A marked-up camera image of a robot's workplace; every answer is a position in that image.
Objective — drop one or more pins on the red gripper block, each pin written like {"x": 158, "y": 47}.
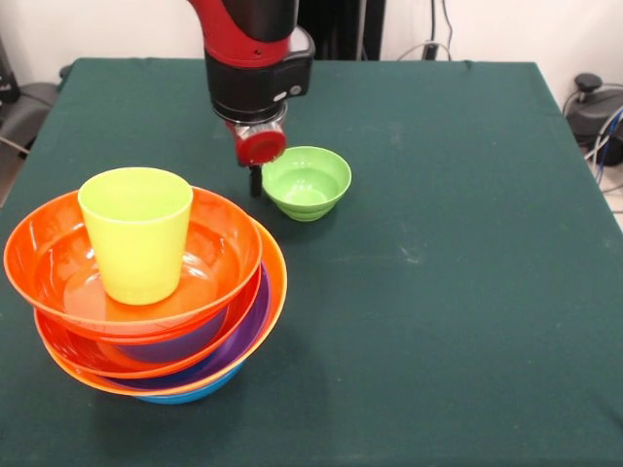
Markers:
{"x": 260, "y": 146}

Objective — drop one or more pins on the green plastic bowl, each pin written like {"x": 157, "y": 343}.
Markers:
{"x": 306, "y": 185}

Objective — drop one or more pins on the large orange plastic bowl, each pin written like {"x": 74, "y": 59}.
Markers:
{"x": 277, "y": 282}

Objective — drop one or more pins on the green plastic cup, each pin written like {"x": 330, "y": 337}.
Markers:
{"x": 136, "y": 243}

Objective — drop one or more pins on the purple plastic bowl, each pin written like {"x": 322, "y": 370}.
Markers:
{"x": 253, "y": 326}

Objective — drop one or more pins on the small blue plastic bowl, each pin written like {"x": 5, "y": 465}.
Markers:
{"x": 170, "y": 345}

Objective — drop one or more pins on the medium blue plastic bowl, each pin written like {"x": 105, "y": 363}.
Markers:
{"x": 194, "y": 394}

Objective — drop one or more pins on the red plastic bowl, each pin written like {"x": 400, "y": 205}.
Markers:
{"x": 48, "y": 262}
{"x": 68, "y": 350}

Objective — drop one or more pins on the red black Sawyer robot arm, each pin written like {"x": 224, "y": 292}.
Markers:
{"x": 253, "y": 63}

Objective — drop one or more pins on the dark green tablecloth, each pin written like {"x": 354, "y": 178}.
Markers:
{"x": 438, "y": 340}

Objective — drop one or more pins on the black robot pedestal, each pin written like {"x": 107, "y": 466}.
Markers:
{"x": 340, "y": 29}

